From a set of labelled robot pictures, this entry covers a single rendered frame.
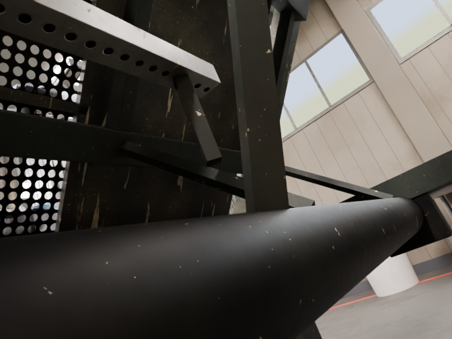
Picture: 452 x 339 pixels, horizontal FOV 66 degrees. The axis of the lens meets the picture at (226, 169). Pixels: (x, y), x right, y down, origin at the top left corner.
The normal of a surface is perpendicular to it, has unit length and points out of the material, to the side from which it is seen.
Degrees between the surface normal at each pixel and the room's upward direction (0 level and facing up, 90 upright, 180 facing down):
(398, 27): 90
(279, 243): 73
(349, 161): 90
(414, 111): 90
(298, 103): 90
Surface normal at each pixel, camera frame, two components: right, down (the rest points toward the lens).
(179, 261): 0.60, -0.70
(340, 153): -0.62, -0.01
